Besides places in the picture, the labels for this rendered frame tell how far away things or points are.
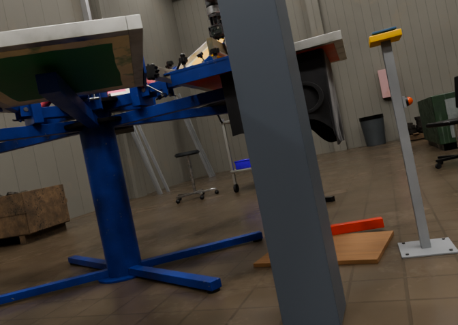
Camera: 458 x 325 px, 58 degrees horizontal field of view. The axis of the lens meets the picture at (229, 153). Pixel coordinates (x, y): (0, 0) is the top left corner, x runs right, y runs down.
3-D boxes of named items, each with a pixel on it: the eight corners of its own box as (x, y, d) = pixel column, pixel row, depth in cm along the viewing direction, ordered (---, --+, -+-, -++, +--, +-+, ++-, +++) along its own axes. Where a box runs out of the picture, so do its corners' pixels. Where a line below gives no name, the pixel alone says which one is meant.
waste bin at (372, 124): (388, 142, 996) (382, 113, 996) (388, 143, 945) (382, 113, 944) (364, 146, 1016) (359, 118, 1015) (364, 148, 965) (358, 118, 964)
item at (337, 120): (345, 140, 222) (330, 62, 222) (342, 144, 179) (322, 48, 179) (340, 142, 223) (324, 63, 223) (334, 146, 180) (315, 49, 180)
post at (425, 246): (448, 238, 189) (407, 32, 188) (459, 253, 168) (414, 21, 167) (397, 244, 196) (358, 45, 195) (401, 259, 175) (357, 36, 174)
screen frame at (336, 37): (347, 59, 225) (345, 52, 225) (342, 39, 170) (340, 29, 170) (214, 93, 250) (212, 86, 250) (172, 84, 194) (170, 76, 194)
